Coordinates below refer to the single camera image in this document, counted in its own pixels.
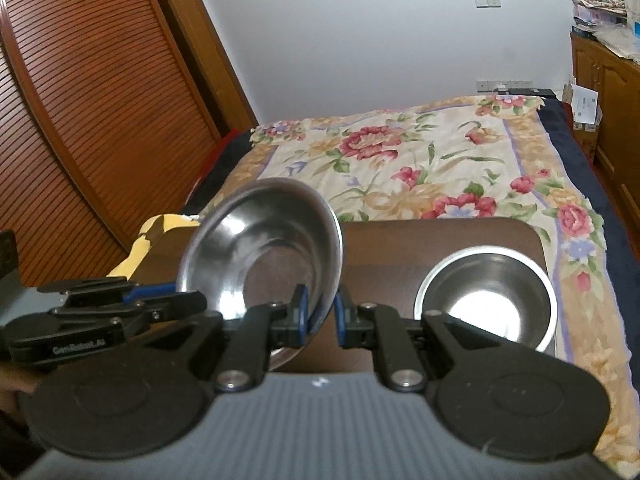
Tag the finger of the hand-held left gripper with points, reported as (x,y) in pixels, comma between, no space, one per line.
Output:
(100,291)
(165,307)

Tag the white wall socket strip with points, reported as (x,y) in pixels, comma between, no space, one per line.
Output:
(502,84)

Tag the wooden cabinet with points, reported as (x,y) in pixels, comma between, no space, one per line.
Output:
(615,110)

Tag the yellow plush toy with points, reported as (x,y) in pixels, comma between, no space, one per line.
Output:
(170,221)

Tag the wooden louvered wardrobe door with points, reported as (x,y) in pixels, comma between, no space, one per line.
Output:
(75,110)

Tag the cardboard box with white label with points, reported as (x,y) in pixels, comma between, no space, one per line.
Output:
(584,107)

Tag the floral blanket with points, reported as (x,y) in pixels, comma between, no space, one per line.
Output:
(400,160)

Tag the white wall switch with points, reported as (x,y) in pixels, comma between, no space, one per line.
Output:
(487,0)

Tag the black flat device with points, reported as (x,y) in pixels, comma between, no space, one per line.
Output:
(525,93)

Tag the red and navy clothes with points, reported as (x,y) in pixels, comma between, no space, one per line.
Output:
(225,155)

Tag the blue box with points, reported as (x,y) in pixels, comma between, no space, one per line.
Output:
(636,42)

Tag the stainless steel bowl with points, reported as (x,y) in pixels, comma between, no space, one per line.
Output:
(485,280)
(260,240)

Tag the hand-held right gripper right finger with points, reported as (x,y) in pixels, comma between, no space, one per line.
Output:
(340,322)

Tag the navy bed sheet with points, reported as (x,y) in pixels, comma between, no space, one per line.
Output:
(590,170)

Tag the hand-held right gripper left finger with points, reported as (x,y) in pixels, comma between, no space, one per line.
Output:
(301,322)

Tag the pile of printed papers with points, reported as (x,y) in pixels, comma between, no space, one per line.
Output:
(597,7)

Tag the person's left hand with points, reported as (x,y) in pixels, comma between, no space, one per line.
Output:
(17,385)

